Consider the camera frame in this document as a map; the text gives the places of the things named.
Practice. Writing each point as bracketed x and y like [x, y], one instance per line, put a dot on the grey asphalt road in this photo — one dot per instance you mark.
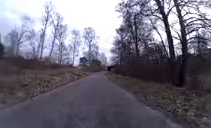
[93, 106]

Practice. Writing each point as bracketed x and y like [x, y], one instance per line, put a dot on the dark hedge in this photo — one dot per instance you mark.
[149, 71]

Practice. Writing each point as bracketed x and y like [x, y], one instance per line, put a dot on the row of bare trees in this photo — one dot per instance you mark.
[56, 40]

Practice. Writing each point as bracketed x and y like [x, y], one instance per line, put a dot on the stand of bare trees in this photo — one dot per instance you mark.
[159, 30]

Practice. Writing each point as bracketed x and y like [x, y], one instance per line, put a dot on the leaf-strewn grass verge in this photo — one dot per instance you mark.
[166, 98]

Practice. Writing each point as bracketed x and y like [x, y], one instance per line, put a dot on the low brown brush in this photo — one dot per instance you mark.
[29, 63]

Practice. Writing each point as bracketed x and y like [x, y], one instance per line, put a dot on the dry grass verge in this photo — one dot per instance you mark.
[29, 81]

